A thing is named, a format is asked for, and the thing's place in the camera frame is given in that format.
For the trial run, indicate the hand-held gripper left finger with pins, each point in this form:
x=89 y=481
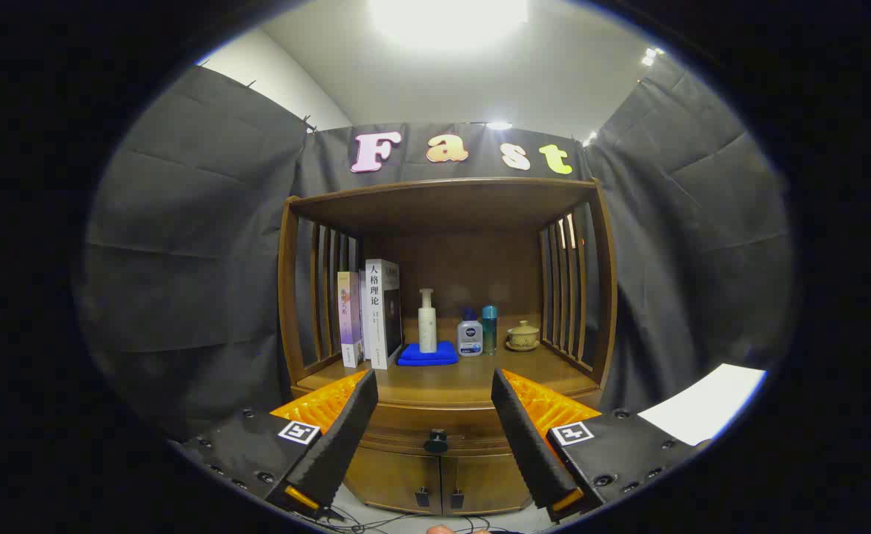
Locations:
x=346 y=437

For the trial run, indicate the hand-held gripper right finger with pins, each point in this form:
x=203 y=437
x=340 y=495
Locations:
x=528 y=437

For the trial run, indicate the wooden drawer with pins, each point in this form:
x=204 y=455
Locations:
x=405 y=430

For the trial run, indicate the black drawer knob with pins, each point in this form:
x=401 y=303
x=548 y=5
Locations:
x=436 y=441

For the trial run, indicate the wooden cabinet door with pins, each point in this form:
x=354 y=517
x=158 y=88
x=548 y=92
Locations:
x=391 y=478
x=487 y=482

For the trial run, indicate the wooden countertop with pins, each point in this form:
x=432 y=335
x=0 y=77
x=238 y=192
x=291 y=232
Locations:
x=442 y=378

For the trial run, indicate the wooden cabinet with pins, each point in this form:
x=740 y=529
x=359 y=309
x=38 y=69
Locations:
x=450 y=204

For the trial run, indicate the ceramic lidded teacup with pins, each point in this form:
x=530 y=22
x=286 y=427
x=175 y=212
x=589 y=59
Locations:
x=522 y=337

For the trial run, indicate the white lotion bottle blue cap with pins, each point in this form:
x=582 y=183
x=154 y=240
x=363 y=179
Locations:
x=470 y=340

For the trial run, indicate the teal bottle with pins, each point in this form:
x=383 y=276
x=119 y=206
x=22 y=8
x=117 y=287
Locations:
x=489 y=330

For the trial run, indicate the blue folded cloth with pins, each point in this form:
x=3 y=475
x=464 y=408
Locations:
x=428 y=356

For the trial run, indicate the purple book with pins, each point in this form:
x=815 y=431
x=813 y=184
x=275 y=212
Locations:
x=349 y=319

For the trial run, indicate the white book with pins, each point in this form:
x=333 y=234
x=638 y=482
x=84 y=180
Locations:
x=377 y=319

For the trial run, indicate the white pump bottle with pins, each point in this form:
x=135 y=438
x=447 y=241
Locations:
x=427 y=326

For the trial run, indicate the black backdrop cloth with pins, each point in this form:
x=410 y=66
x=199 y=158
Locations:
x=183 y=259

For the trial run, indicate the ceiling light behind cloth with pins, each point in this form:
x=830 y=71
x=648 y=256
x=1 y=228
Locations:
x=499 y=125

